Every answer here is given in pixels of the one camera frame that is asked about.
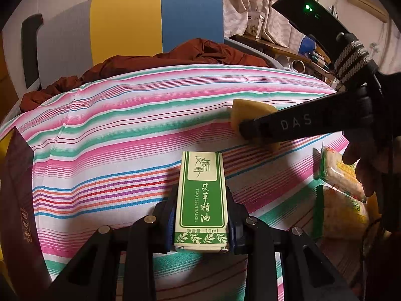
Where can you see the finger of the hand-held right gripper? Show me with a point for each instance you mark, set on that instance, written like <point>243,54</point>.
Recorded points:
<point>291,124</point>

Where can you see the green and white small box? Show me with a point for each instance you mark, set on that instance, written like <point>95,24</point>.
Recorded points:
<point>200,194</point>

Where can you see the tan sponge block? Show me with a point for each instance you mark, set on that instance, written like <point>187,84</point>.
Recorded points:
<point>247,109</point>

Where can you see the striped cloth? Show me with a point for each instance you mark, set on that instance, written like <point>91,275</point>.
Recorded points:
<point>125,116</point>

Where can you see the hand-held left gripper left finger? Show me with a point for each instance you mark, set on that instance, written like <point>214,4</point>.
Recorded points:
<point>170,222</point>

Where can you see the grey yellow blue board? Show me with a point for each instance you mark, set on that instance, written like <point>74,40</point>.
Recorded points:
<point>125,22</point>

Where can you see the white mug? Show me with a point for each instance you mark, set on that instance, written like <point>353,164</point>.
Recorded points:
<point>297,65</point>

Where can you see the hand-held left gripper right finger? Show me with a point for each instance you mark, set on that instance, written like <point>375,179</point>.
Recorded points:
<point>234,230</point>

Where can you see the dark red cloth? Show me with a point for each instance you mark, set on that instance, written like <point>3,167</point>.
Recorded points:
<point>200,53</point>

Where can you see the person's right hand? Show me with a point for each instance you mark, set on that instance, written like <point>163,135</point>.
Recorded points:
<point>366,163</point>

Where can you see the white carton box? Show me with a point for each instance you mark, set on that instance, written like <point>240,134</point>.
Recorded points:
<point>255,23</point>

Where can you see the green-edged snack packet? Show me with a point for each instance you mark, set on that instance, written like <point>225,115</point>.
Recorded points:
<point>340,216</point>
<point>335,171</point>

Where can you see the wooden desk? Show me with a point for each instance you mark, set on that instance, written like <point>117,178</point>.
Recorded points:
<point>269,47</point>

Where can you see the blue cup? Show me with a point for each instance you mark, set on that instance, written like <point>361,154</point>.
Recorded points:
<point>307,45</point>

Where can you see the gold and maroon gift box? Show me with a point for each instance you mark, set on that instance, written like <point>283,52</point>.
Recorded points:
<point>18,200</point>

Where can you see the wall air conditioner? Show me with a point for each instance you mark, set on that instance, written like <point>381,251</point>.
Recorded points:
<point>366,4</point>

